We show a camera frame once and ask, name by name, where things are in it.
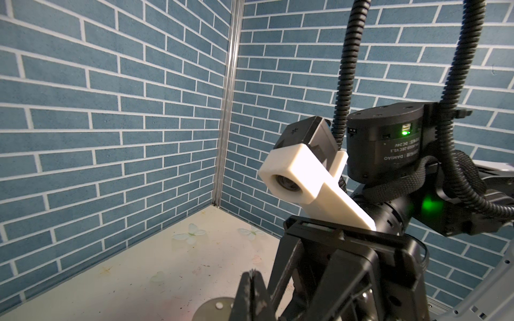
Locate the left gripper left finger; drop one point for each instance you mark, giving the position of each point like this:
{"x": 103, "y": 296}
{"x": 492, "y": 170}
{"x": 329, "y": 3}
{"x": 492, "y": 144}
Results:
{"x": 242, "y": 305}

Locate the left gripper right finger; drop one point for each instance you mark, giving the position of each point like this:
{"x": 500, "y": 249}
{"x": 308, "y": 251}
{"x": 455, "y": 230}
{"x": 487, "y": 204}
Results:
{"x": 262, "y": 308}

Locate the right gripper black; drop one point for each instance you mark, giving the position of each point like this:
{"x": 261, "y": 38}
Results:
{"x": 342, "y": 272}

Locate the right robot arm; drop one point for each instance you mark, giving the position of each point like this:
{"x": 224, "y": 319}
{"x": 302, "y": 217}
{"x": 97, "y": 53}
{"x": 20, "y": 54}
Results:
{"x": 394, "y": 172}

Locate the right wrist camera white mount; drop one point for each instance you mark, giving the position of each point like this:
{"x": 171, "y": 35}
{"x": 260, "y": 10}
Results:
{"x": 305, "y": 166}

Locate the right corner aluminium post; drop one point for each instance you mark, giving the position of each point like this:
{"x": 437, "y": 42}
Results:
{"x": 235, "y": 30}

